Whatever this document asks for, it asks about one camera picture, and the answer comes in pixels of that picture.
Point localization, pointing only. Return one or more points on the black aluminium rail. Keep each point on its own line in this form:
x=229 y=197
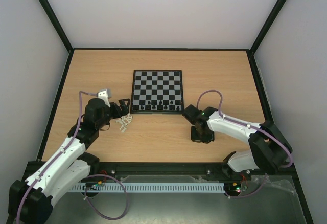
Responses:
x=208 y=171

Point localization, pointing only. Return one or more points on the black frame post left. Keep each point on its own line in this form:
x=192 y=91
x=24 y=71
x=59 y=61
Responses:
x=56 y=24

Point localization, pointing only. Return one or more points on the pile of white chess pieces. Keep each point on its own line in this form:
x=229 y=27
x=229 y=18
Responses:
x=124 y=121

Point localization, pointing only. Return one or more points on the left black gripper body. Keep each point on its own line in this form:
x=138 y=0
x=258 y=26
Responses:
x=117 y=114

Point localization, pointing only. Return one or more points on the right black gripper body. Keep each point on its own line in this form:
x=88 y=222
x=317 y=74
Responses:
x=198 y=137

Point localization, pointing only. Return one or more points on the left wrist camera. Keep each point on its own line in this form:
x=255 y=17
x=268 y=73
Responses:
x=104 y=94

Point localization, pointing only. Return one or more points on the light blue cable duct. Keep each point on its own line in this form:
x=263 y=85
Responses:
x=150 y=188

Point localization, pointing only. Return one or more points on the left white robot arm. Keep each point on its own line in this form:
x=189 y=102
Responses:
x=32 y=200

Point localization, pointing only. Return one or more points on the black grey chessboard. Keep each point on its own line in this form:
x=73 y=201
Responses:
x=156 y=85

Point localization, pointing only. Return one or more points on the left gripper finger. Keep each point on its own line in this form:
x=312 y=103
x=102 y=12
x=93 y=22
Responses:
x=126 y=101
x=123 y=109

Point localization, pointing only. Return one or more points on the black frame post right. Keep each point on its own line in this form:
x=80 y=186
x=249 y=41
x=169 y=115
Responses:
x=267 y=25

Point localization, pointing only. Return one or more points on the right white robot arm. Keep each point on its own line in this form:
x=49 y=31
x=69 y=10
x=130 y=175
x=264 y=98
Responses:
x=269 y=150

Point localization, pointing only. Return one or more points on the black frame post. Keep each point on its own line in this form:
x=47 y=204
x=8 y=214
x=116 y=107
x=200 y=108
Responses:
x=267 y=25
x=56 y=24

